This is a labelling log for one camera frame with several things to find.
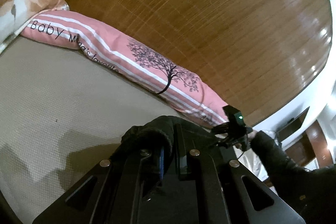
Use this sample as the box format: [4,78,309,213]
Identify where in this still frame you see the wooden headboard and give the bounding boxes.
[66,0,332,124]

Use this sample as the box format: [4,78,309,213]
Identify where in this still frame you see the right hand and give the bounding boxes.
[234,130,276,152]

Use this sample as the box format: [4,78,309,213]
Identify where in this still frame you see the black pants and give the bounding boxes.
[121,115,224,178]

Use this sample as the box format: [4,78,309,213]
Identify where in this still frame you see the black tracker box green light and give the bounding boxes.
[223,105,245,126]

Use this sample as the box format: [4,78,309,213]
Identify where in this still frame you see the pink striped tree pillow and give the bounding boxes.
[21,10,228,127]

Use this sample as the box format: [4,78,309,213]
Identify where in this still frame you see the dark wall cabinet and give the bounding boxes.
[276,107,309,143]

